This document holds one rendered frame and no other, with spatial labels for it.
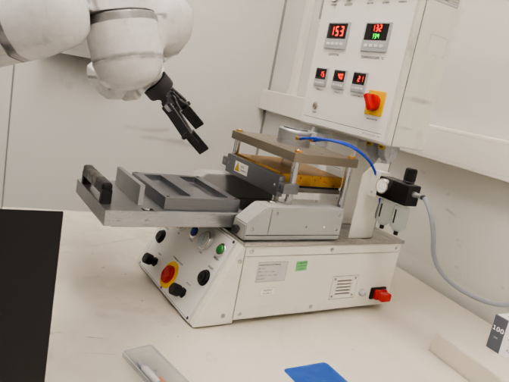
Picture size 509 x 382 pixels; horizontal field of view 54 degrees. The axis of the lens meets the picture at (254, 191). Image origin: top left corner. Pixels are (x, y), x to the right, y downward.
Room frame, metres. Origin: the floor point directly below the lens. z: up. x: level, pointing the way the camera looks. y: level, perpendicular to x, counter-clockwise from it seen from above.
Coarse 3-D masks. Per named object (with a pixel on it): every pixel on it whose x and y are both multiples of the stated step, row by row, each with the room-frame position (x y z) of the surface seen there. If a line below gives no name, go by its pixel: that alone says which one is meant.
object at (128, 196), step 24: (120, 168) 1.02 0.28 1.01; (96, 192) 0.95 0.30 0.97; (120, 192) 0.99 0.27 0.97; (144, 192) 0.92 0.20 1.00; (96, 216) 0.88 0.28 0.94; (120, 216) 0.86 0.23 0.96; (144, 216) 0.89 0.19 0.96; (168, 216) 0.91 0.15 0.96; (192, 216) 0.94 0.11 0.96; (216, 216) 0.97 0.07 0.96
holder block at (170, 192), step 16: (144, 176) 1.06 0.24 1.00; (160, 176) 1.10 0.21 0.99; (176, 176) 1.12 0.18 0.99; (192, 176) 1.16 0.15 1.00; (160, 192) 0.95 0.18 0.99; (176, 192) 1.02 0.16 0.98; (192, 192) 1.00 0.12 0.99; (208, 192) 1.08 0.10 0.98; (224, 192) 1.05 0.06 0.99; (176, 208) 0.93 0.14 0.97; (192, 208) 0.95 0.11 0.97; (208, 208) 0.97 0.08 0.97; (224, 208) 0.99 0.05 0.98
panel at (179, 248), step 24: (168, 240) 1.12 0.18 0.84; (192, 240) 1.06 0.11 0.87; (216, 240) 1.00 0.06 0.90; (144, 264) 1.14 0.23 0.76; (168, 264) 1.07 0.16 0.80; (192, 264) 1.01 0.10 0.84; (216, 264) 0.96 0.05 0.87; (168, 288) 1.02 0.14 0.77; (192, 288) 0.96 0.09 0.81; (192, 312) 0.92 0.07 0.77
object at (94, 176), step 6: (84, 168) 0.99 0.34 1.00; (90, 168) 0.97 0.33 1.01; (84, 174) 0.98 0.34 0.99; (90, 174) 0.95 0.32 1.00; (96, 174) 0.93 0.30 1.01; (84, 180) 0.99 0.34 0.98; (90, 180) 0.94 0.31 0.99; (96, 180) 0.91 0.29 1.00; (102, 180) 0.89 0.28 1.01; (108, 180) 0.90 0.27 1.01; (96, 186) 0.90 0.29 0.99; (102, 186) 0.88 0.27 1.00; (108, 186) 0.88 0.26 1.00; (102, 192) 0.88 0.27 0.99; (108, 192) 0.88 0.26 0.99; (102, 198) 0.88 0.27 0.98; (108, 198) 0.88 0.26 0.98
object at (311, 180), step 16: (256, 160) 1.17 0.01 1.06; (272, 160) 1.22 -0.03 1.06; (288, 160) 1.17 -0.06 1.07; (288, 176) 1.06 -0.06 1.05; (304, 176) 1.09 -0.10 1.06; (320, 176) 1.12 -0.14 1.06; (336, 176) 1.16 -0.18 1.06; (304, 192) 1.09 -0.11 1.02; (320, 192) 1.12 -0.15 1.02; (336, 192) 1.15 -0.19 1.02
